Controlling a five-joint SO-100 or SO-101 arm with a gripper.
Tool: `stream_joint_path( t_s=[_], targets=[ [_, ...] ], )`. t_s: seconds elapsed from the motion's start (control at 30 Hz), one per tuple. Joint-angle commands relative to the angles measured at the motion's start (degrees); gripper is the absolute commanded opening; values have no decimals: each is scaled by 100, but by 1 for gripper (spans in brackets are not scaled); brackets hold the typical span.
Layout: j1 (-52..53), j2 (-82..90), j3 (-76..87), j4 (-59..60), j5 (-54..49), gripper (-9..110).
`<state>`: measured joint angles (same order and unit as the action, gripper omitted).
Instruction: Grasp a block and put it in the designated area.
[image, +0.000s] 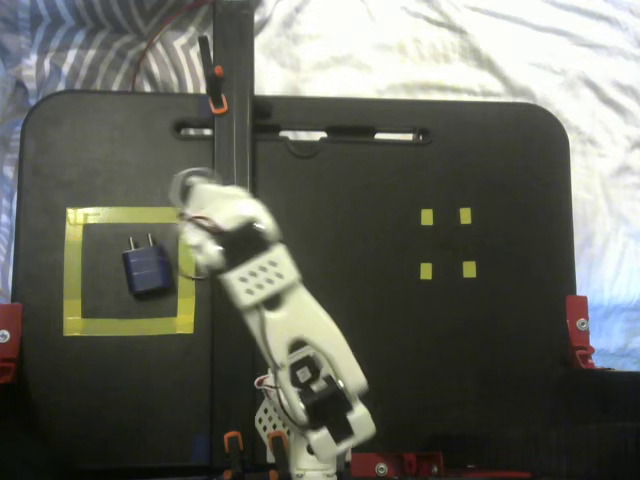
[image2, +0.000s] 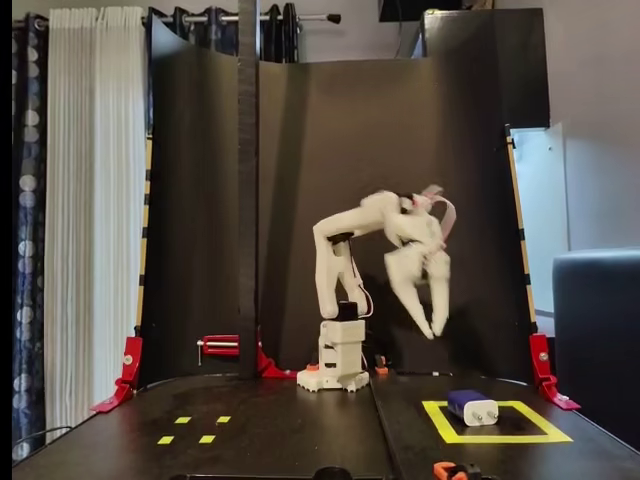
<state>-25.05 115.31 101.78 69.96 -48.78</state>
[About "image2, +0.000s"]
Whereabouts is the blue white charger plug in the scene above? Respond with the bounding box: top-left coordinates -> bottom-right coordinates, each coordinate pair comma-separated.
446,388 -> 501,429

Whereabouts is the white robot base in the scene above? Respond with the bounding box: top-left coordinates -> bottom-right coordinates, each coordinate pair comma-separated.
297,343 -> 371,394

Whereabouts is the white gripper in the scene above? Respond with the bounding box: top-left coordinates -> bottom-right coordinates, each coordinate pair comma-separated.
383,208 -> 452,341

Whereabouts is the yellow tape square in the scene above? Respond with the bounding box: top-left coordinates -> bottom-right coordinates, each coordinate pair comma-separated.
422,399 -> 574,445

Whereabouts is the red pole foot bracket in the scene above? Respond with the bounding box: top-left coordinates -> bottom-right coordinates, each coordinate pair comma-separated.
255,324 -> 299,380

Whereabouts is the white pleated curtain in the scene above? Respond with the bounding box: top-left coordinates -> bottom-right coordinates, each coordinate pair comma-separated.
44,5 -> 151,444

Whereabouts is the yellow black folding ruler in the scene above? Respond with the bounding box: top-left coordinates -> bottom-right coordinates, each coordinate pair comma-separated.
134,134 -> 154,334
504,124 -> 537,334

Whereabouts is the silver curtain rod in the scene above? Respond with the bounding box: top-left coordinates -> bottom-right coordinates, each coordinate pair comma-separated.
13,13 -> 342,26

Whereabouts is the black floor cable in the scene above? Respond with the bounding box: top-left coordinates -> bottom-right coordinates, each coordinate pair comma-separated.
12,425 -> 74,454

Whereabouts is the black curved backdrop sheet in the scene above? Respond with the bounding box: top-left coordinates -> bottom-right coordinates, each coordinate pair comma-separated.
138,14 -> 534,394

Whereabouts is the red screw clamp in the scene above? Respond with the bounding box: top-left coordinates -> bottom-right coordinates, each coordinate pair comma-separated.
195,334 -> 241,367

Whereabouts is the dark grommet curtain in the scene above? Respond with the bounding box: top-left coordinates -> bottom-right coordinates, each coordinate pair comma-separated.
144,2 -> 301,64

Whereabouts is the red corner bracket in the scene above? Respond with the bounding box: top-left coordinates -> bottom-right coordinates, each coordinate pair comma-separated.
528,333 -> 582,411
90,336 -> 144,414

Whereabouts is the dark wall mounted object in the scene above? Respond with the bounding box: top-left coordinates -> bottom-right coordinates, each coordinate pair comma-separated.
378,0 -> 496,24

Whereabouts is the dark circle patterned curtain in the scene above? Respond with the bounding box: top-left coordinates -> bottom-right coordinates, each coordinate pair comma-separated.
12,13 -> 49,464

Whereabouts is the dark blue ottoman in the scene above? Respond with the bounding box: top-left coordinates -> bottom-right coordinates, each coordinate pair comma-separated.
551,246 -> 640,451

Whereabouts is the black upright pole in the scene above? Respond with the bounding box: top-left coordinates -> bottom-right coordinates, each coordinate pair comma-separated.
237,0 -> 260,380

